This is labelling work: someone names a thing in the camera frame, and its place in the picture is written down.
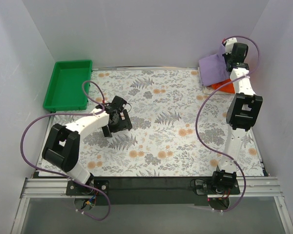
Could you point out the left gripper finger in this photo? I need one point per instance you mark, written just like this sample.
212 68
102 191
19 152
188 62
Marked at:
106 131
126 122

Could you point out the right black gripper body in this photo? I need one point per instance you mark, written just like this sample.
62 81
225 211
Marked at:
227 56

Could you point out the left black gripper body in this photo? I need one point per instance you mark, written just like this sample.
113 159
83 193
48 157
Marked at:
122 123

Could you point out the purple t shirt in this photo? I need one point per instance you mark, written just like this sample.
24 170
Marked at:
213 68

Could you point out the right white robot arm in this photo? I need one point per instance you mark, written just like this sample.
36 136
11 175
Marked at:
241 115

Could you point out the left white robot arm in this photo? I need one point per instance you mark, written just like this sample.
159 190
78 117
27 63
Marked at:
63 143

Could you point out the folded orange t shirt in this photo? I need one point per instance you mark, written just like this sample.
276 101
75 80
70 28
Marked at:
226 89

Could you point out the folded white t shirt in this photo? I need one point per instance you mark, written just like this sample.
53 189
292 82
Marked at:
207 90

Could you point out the green plastic tray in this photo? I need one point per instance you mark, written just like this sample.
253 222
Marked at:
65 91

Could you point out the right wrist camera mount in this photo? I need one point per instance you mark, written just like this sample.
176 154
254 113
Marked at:
228 44

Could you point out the aluminium frame rail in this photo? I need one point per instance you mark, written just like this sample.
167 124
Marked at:
59 206

